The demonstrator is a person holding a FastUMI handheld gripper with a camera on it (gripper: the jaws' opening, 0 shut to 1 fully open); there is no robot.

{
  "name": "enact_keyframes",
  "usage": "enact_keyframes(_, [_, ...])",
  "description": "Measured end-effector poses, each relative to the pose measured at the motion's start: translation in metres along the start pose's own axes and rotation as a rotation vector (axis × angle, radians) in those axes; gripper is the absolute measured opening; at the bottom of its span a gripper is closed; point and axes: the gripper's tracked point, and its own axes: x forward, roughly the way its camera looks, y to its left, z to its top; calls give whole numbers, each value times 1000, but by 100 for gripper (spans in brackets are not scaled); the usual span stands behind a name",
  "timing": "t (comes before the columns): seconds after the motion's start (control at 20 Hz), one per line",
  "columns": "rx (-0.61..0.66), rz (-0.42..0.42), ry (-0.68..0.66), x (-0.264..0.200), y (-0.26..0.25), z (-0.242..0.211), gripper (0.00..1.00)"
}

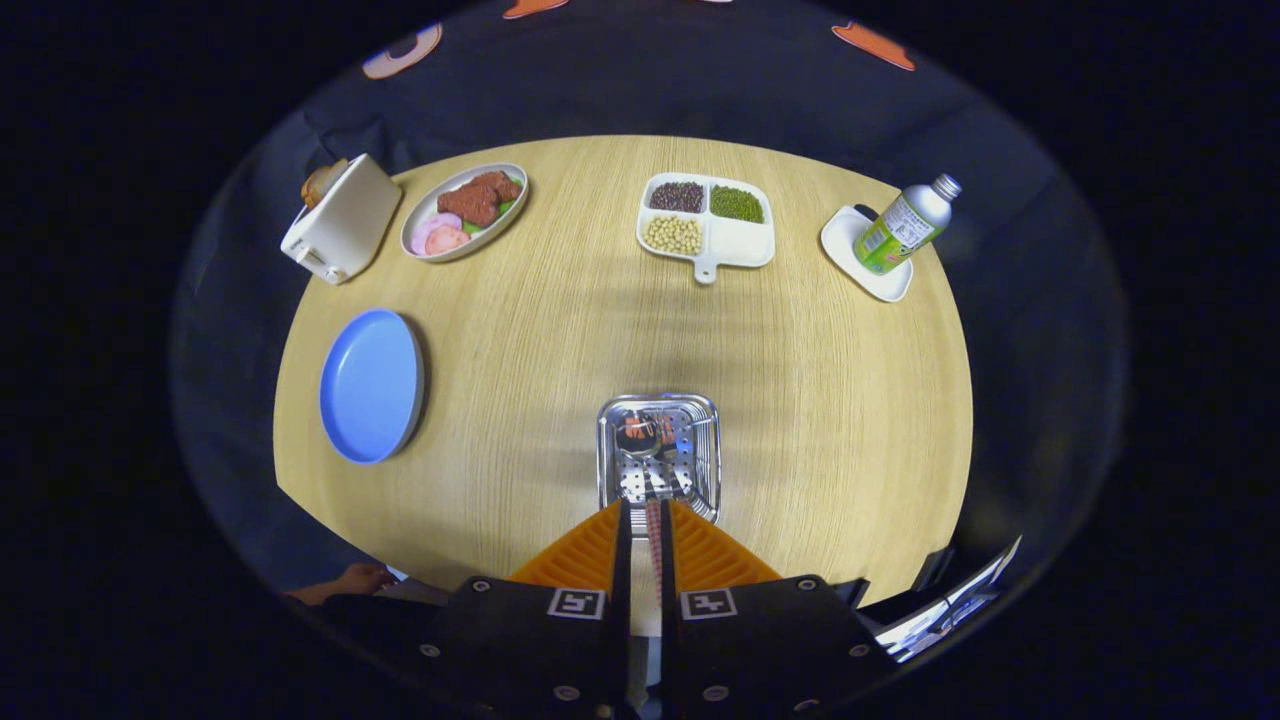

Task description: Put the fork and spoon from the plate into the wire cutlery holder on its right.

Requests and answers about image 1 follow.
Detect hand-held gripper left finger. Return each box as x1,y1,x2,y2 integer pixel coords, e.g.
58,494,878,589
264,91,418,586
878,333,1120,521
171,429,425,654
415,498,633,716

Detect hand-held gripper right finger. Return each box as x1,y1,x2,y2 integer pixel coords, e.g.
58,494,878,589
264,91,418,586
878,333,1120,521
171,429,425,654
660,498,901,716

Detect checked handle spoon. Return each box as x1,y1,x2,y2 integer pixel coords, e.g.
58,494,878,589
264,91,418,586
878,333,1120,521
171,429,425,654
615,415,669,611

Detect metal cutlery holder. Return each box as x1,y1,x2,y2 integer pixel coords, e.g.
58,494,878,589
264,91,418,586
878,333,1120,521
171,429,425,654
597,392,723,536

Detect blue plate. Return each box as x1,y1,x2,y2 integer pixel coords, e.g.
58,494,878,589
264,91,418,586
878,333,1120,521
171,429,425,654
319,308,427,466

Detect white divided dish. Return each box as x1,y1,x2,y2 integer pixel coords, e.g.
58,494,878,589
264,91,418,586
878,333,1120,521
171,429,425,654
636,172,777,285

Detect small white dish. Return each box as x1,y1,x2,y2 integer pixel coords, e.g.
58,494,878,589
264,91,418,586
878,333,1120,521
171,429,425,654
820,204,914,304

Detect yellow soybeans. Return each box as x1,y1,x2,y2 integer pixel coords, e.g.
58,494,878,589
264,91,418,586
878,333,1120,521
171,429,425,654
643,215,703,256

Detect pink ham slice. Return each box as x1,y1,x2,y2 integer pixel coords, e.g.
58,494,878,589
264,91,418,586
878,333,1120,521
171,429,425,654
410,212,463,255

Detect green lettuce leaf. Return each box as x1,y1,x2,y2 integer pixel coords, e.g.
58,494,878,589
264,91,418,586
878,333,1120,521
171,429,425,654
462,200,516,236

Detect green mung beans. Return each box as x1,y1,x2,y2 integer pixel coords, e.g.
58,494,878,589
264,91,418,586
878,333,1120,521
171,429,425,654
710,185,766,224

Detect green label metal bottle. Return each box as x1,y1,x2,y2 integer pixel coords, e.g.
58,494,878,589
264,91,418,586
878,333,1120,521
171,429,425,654
853,173,963,276

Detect round white food plate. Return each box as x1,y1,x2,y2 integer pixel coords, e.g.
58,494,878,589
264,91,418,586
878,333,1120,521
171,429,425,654
400,162,530,263

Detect brown meat steak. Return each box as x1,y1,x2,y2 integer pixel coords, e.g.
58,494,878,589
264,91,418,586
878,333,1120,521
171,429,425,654
436,170,523,228

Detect white toaster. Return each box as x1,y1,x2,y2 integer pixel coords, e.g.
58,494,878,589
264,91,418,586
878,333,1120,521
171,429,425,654
280,153,403,286

